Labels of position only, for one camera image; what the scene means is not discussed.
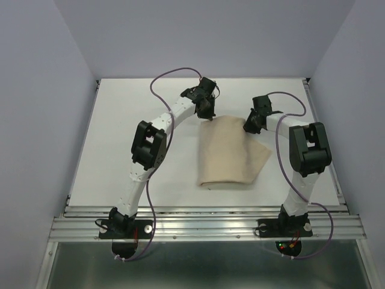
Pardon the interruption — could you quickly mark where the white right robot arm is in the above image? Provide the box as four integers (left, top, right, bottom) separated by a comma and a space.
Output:
244, 92, 332, 235

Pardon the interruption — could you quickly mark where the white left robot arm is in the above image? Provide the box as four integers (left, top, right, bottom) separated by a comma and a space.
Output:
108, 77, 217, 237

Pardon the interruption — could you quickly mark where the aluminium mounting rail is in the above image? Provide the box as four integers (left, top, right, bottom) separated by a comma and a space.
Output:
49, 205, 366, 242

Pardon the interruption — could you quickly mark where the beige cloth drape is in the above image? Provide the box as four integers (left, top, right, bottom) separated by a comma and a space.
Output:
197, 116, 272, 191

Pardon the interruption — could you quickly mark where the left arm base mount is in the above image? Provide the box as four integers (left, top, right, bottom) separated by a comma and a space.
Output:
94, 208, 156, 262

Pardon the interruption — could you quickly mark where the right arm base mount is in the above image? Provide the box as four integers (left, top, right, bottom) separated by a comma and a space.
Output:
254, 208, 313, 258

